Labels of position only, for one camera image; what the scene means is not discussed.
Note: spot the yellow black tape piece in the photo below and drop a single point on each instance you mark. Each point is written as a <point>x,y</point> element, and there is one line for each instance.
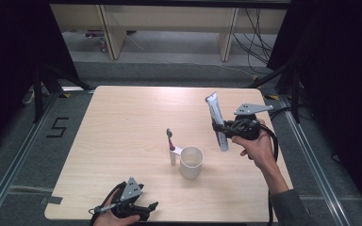
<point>271,97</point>

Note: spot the white purple toothpaste tube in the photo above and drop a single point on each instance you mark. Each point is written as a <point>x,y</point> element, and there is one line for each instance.
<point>216,109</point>

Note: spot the colourful items under bench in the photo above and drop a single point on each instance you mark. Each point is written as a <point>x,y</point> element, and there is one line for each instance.
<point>102,42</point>

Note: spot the black metal stand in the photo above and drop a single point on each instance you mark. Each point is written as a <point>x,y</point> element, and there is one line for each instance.
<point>38,94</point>
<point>295,94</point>

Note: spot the metal floor rail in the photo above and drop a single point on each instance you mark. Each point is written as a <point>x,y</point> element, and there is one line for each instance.
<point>15,160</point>
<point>314,163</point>

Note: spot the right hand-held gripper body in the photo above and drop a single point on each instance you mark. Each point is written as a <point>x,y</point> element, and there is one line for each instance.
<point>248,128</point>

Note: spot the person's right hand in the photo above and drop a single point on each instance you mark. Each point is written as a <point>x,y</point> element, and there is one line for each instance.
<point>262,150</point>

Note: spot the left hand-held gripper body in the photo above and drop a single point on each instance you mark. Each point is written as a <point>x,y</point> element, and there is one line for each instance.
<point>130,191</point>

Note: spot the person's left hand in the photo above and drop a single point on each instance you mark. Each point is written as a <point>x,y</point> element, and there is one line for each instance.
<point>106,219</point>

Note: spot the pink toothbrush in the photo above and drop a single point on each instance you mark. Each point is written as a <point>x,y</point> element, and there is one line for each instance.
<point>170,139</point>

